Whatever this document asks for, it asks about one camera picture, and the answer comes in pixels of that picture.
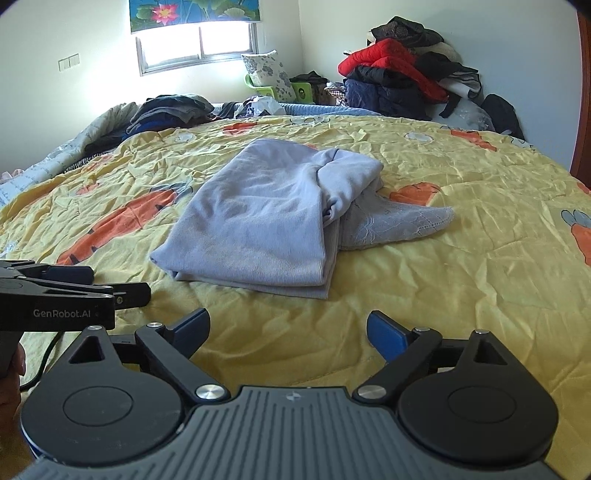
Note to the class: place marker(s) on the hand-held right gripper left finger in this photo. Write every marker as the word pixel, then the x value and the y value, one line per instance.
pixel 196 330

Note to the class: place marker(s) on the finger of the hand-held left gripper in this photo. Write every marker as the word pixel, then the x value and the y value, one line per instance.
pixel 69 274
pixel 134 295

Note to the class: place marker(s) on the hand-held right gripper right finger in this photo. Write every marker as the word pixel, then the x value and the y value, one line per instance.
pixel 385 334

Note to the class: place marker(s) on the lavender lace-trimmed garment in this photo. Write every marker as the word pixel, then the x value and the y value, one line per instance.
pixel 258 221

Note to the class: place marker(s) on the stack of dark folded clothes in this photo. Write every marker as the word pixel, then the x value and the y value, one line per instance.
pixel 171 110

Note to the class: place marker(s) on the person's left hand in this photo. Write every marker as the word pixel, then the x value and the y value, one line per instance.
pixel 9 397

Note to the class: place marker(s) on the yellow carrot-print quilt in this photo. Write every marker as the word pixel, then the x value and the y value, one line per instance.
pixel 461 277

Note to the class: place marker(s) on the pale floral quilt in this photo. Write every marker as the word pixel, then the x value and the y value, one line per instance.
pixel 55 152

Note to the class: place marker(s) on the white patterned cloth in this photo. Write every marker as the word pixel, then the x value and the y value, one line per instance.
pixel 265 106

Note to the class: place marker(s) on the blue knitted blanket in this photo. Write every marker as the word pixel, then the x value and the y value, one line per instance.
pixel 323 110

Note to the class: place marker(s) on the pale floral cushion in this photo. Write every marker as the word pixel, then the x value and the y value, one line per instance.
pixel 466 115

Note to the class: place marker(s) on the navy puffer jacket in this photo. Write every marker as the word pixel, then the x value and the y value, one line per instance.
pixel 383 99

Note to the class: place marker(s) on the brown patterned bag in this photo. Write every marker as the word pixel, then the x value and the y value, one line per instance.
pixel 334 94

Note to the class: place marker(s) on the window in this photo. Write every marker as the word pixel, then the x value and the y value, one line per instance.
pixel 184 46

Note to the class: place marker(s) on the grey floral pillow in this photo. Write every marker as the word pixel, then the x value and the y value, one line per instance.
pixel 268 74

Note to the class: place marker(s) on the white grey cloth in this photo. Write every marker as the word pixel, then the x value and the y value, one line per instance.
pixel 464 87

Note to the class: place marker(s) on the black cloth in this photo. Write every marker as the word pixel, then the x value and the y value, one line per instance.
pixel 309 77

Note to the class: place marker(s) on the black garment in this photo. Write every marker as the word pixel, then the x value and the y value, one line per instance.
pixel 443 67

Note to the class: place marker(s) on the red puffer jacket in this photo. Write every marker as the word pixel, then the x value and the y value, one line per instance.
pixel 388 57

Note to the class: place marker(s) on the brown wooden door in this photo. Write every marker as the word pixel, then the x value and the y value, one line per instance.
pixel 582 138

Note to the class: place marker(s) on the lotus-print window blind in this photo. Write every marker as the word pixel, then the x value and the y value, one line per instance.
pixel 184 11

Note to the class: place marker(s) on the cream garment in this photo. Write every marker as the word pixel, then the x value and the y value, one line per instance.
pixel 443 50

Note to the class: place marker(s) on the black quilted jacket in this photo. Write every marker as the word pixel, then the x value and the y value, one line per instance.
pixel 406 30

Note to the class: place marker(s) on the wall light switch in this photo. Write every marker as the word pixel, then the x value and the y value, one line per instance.
pixel 69 62

